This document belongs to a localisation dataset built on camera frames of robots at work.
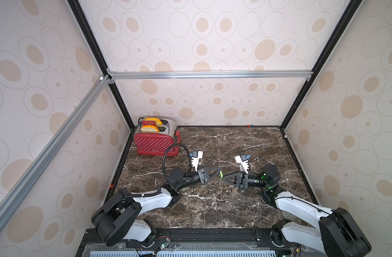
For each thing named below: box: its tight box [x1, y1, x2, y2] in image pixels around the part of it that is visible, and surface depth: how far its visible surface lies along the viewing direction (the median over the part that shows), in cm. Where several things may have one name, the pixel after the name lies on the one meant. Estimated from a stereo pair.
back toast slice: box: [144, 117, 163, 127], surface depth 96 cm
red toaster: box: [133, 117, 182, 156], surface depth 96 cm
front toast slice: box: [140, 124, 161, 133], surface depth 93 cm
